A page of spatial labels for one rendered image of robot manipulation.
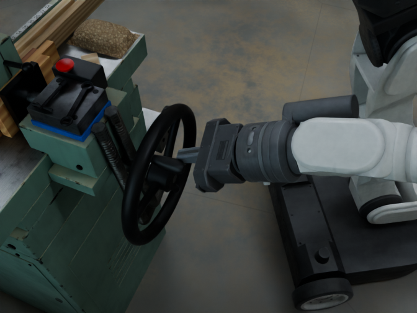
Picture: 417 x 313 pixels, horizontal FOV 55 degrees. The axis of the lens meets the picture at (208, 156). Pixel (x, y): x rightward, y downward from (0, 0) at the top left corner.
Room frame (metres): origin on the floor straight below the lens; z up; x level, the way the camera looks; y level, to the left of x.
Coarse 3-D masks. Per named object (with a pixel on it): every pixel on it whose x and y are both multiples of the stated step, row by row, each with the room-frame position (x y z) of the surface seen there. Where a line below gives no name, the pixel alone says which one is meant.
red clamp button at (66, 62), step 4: (60, 60) 0.53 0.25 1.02; (64, 60) 0.53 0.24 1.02; (68, 60) 0.53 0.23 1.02; (72, 60) 0.53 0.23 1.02; (56, 64) 0.52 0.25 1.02; (60, 64) 0.52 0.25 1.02; (64, 64) 0.52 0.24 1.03; (68, 64) 0.52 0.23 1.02; (72, 64) 0.52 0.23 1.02; (56, 68) 0.51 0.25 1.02; (60, 68) 0.51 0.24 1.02; (64, 68) 0.51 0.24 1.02; (68, 68) 0.51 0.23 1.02; (72, 68) 0.52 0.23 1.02
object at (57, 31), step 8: (80, 0) 0.84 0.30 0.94; (88, 0) 0.85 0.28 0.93; (96, 0) 0.88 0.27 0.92; (104, 0) 0.90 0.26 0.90; (72, 8) 0.81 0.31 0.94; (80, 8) 0.82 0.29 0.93; (88, 8) 0.84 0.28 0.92; (96, 8) 0.87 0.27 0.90; (64, 16) 0.78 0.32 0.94; (72, 16) 0.79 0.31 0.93; (80, 16) 0.81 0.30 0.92; (88, 16) 0.84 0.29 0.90; (56, 24) 0.75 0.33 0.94; (64, 24) 0.76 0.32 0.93; (72, 24) 0.78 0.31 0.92; (80, 24) 0.80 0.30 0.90; (48, 32) 0.72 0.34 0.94; (56, 32) 0.73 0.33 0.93; (64, 32) 0.75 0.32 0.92; (72, 32) 0.77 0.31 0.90; (40, 40) 0.69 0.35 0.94; (56, 40) 0.72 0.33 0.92; (64, 40) 0.74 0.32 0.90; (56, 48) 0.72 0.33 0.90
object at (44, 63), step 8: (40, 56) 0.61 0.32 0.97; (40, 64) 0.58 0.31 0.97; (48, 64) 0.60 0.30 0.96; (48, 72) 0.59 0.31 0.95; (48, 80) 0.58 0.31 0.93; (0, 104) 0.48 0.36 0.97; (0, 112) 0.47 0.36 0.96; (8, 112) 0.48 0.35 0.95; (0, 120) 0.46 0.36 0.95; (8, 120) 0.47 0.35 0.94; (0, 128) 0.47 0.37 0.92; (8, 128) 0.47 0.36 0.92; (16, 128) 0.48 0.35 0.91; (8, 136) 0.47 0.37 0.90
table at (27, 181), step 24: (72, 48) 0.72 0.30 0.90; (144, 48) 0.76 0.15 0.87; (120, 72) 0.66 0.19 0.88; (0, 144) 0.45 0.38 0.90; (24, 144) 0.45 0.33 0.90; (0, 168) 0.40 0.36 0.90; (24, 168) 0.40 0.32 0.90; (48, 168) 0.42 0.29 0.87; (0, 192) 0.35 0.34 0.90; (24, 192) 0.36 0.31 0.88; (96, 192) 0.38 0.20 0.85; (0, 216) 0.31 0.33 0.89; (0, 240) 0.28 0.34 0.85
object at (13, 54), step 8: (0, 40) 0.57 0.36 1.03; (8, 40) 0.58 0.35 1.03; (0, 48) 0.56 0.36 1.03; (8, 48) 0.57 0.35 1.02; (0, 56) 0.55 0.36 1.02; (8, 56) 0.56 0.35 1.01; (16, 56) 0.58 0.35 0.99; (0, 64) 0.54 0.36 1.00; (0, 72) 0.54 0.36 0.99; (8, 72) 0.55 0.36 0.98; (16, 72) 0.56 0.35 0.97; (0, 80) 0.53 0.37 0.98; (8, 80) 0.54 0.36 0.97; (0, 88) 0.52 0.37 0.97
